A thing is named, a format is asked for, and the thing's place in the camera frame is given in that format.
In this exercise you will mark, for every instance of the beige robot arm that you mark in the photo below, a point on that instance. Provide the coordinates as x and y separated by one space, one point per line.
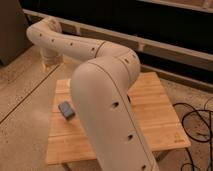
98 90

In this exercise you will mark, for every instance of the small blue-grey sponge block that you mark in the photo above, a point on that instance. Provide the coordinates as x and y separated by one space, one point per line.
66 110

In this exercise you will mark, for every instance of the wooden table board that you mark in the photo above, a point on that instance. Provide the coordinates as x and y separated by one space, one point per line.
153 111

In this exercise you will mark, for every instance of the dark cabinet at left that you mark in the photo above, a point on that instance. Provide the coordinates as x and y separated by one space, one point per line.
13 25

